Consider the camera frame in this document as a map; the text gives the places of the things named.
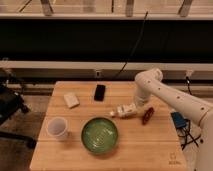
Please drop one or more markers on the red brown oblong object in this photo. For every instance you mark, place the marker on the red brown oblong object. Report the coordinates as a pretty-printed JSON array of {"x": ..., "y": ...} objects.
[{"x": 147, "y": 115}]

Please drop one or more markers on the black rectangular phone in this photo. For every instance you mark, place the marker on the black rectangular phone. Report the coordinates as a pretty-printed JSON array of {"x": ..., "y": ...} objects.
[{"x": 99, "y": 92}]

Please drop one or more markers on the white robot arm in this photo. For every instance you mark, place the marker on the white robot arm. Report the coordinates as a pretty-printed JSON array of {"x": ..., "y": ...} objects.
[{"x": 197, "y": 110}]

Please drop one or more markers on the blue box on floor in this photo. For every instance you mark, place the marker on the blue box on floor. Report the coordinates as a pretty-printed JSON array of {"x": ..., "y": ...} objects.
[{"x": 178, "y": 120}]

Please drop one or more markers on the black chair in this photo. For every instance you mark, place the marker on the black chair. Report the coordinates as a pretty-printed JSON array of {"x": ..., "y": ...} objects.
[{"x": 10, "y": 102}]

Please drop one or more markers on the white plastic bottle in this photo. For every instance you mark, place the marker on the white plastic bottle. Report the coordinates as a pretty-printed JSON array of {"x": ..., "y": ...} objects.
[{"x": 124, "y": 111}]

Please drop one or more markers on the translucent plastic cup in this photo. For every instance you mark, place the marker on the translucent plastic cup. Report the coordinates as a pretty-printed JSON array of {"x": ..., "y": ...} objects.
[{"x": 57, "y": 127}]

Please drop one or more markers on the white rectangular block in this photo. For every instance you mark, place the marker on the white rectangular block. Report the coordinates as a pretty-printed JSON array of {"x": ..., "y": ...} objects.
[{"x": 71, "y": 100}]

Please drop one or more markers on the green ceramic bowl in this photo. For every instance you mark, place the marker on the green ceramic bowl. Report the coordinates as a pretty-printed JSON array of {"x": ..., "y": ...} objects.
[{"x": 99, "y": 135}]

